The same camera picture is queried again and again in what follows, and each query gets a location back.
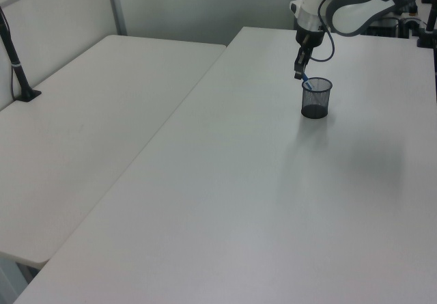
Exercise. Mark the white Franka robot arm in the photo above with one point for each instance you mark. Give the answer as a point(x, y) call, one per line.
point(355, 7)

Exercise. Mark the grey metal partition post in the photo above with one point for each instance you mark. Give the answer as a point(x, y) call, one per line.
point(117, 5)

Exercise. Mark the blue and white marker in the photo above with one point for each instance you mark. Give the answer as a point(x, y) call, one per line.
point(308, 84)

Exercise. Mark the black camera pole with base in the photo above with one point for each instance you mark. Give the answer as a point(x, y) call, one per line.
point(18, 68)

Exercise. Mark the dark background equipment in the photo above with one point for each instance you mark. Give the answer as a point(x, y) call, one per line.
point(392, 24)

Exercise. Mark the black mesh pen cup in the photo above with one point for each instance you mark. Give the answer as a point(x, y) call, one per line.
point(315, 102)

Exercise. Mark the black pole with clamp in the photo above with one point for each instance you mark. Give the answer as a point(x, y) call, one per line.
point(427, 30)

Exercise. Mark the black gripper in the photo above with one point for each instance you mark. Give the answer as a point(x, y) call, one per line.
point(309, 37)

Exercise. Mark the white adjacent table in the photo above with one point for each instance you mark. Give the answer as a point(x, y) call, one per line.
point(85, 130)

